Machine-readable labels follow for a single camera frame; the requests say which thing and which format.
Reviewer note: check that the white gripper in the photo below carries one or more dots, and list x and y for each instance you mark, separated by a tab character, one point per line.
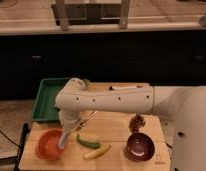
70	121

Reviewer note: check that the red bowl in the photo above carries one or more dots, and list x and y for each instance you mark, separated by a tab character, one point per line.
47	145

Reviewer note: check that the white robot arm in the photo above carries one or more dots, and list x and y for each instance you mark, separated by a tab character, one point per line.
185	104

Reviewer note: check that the dark purple bowl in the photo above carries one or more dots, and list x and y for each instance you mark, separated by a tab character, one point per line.
139	147

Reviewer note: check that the metal fork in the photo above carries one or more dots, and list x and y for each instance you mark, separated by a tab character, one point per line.
82	123

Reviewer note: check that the green plastic tray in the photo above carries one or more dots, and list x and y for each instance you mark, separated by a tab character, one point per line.
44	110

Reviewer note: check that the green chili pepper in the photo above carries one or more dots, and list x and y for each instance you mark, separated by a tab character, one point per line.
89	144

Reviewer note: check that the small green cup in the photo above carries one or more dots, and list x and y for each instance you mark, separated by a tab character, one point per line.
87	83

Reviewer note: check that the yellow banana toy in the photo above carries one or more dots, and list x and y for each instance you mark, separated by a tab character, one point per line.
97	153

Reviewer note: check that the black rectangular block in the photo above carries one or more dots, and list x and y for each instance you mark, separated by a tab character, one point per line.
121	88

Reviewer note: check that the wooden chair frame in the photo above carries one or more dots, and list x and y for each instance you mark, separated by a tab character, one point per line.
90	12

